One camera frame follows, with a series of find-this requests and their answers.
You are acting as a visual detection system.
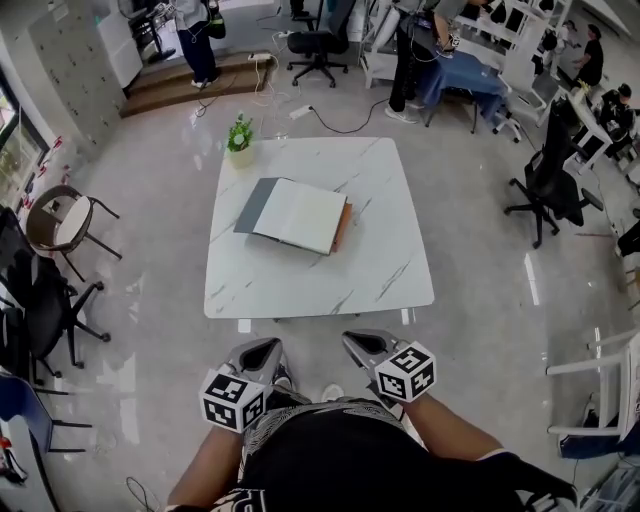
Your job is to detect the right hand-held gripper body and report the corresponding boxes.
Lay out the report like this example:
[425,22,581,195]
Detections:
[368,341,437,403]

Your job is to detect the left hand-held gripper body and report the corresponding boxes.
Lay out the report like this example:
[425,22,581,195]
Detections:
[199,362,274,434]

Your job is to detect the book grey cover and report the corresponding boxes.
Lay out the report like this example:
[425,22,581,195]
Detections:
[233,176,349,256]

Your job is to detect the person's right forearm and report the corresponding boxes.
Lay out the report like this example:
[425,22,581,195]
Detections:
[402,394,506,461]

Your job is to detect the person's left forearm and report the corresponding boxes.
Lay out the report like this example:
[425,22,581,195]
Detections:
[167,423,247,509]

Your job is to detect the person's left shoe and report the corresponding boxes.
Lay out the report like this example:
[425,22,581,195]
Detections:
[272,362,295,391]

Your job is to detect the person's patterned shorts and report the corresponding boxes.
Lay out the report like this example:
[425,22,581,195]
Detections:
[241,389,426,481]

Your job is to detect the white marble table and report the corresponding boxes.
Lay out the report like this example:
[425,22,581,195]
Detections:
[203,135,435,324]

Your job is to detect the person's black printed shirt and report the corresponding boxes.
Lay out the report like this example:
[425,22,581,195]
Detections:
[164,402,581,512]

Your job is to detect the black office chair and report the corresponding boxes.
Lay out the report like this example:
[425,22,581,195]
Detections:
[286,0,351,90]
[0,207,112,386]
[503,99,605,250]

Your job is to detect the blue chair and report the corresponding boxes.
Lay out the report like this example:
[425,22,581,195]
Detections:
[0,372,94,456]

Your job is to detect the small potted green plant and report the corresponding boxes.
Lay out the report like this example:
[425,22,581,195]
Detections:
[225,113,257,170]

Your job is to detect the brown round chair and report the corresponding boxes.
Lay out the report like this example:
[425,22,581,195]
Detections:
[24,184,123,284]

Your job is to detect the white storage rack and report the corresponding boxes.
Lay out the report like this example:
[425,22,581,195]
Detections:
[579,457,640,512]

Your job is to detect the white office chair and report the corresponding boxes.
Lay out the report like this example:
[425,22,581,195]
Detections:
[358,0,401,90]
[492,74,551,144]

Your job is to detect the blue cloth covered table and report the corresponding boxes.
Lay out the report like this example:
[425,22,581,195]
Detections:
[419,49,509,135]

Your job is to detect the wooden step platform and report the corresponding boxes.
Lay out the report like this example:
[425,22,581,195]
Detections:
[118,49,276,120]

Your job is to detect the white desk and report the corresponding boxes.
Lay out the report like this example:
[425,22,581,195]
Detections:
[564,87,617,176]

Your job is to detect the large window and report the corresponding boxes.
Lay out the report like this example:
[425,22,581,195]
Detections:
[0,74,51,201]

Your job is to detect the white shelf unit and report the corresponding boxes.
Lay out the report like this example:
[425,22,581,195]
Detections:
[449,0,576,94]

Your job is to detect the grey metal cabinet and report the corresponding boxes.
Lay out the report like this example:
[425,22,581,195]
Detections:
[27,0,126,161]

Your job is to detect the black power cable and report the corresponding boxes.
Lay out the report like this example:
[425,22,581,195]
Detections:
[308,97,391,135]

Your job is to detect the white frame table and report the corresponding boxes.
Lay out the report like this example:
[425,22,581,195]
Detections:
[545,327,640,436]

